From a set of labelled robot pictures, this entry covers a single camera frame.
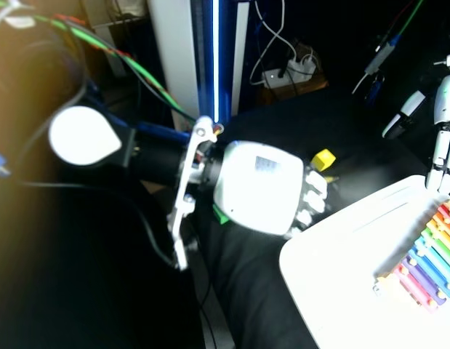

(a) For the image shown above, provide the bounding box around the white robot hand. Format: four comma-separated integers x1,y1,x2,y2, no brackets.
212,140,331,237
382,74,450,199

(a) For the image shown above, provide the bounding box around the rainbow wooden hand piano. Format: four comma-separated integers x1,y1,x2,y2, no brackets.
372,198,450,314

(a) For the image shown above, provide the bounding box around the white plastic tray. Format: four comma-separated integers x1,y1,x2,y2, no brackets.
278,174,450,349

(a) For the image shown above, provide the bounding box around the green block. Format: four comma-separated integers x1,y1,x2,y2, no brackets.
212,203,233,225

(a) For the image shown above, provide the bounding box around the yellow cube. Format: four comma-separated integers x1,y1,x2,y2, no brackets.
311,148,337,172

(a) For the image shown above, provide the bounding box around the white inline adapter box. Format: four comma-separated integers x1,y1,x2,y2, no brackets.
365,36,397,73

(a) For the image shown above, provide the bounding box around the black table cloth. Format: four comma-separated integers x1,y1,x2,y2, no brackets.
191,87,450,349

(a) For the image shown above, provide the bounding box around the white power strip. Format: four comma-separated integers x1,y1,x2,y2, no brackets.
262,57,316,89

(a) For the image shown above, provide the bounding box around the brown cardboard box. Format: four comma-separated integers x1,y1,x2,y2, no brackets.
259,39,329,105

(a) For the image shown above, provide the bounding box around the white column with light strip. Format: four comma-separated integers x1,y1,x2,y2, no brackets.
147,0,249,124

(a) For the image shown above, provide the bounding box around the green cable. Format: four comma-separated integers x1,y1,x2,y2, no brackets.
394,0,426,37
28,12,198,123

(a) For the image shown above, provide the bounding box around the white power cable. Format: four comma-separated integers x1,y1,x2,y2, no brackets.
249,0,302,87

